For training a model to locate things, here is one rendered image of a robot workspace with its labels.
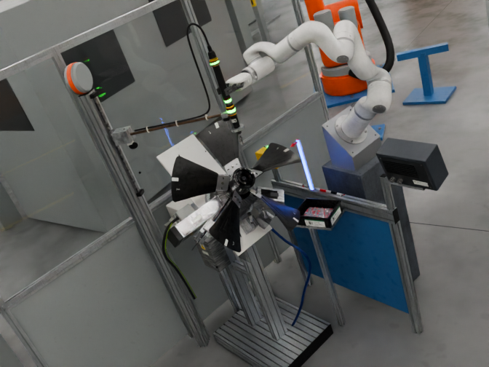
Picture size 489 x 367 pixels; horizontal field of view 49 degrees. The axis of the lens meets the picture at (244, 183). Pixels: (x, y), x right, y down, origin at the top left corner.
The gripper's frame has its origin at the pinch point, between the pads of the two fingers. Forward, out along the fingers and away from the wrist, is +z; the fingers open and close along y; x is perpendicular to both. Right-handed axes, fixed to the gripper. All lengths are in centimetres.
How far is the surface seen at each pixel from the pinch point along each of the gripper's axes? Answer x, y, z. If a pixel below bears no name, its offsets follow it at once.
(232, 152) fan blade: -33.4, 7.0, 3.2
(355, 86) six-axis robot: -152, 202, -310
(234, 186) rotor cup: -43.9, -3.9, 15.7
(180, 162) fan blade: -24.1, 11.3, 30.8
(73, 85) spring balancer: 23, 53, 47
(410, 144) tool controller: -40, -71, -37
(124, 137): -11, 47, 37
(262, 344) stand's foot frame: -157, 15, 26
